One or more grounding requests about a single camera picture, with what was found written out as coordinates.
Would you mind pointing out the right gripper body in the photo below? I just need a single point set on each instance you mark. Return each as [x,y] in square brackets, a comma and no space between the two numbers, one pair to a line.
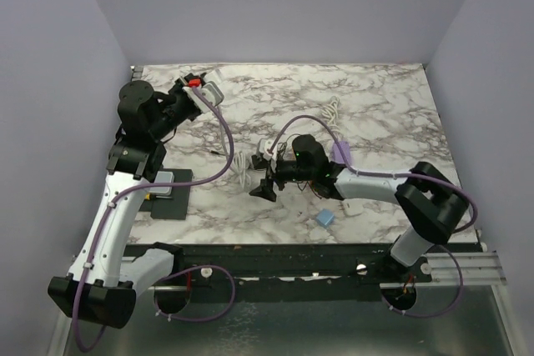
[290,171]

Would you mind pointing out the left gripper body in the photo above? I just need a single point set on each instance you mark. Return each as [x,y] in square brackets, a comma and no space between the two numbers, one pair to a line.
[176,107]

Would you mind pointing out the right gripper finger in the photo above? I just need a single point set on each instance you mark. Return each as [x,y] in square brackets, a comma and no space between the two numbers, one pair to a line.
[265,190]
[258,163]

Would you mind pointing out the purple power strip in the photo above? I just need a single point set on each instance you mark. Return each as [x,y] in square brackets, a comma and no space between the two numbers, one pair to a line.
[340,152]

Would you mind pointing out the white power strip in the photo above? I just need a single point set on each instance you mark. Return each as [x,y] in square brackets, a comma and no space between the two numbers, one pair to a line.
[241,161]

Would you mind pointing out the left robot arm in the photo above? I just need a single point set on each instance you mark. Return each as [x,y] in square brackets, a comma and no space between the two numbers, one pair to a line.
[99,288]

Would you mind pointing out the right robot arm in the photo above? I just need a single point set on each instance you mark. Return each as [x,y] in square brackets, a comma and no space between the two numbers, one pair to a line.
[433,205]

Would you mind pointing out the blue cube plug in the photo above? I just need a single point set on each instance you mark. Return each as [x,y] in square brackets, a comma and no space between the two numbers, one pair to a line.
[325,218]

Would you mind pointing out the white plug adapter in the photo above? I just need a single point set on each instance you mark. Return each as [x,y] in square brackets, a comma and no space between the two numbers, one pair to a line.
[352,208]

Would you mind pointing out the red cube socket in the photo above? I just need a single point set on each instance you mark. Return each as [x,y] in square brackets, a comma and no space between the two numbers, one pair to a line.
[320,190]

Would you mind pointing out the grey plastic box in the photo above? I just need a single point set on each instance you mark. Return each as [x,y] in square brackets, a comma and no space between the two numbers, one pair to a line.
[163,179]

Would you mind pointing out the black mat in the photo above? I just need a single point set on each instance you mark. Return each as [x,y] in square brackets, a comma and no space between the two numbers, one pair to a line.
[175,208]

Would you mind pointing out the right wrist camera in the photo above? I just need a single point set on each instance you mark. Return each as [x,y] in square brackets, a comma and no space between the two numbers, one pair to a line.
[266,149]

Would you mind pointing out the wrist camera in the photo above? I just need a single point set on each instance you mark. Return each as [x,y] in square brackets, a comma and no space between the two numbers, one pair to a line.
[212,93]
[266,149]

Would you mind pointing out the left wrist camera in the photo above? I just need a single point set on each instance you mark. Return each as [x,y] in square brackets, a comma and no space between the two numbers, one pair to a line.
[212,93]

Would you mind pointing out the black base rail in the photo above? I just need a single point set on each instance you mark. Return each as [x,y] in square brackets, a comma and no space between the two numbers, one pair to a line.
[296,272]

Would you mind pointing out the aluminium frame rail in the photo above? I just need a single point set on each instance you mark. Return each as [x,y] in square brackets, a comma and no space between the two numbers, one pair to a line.
[467,265]

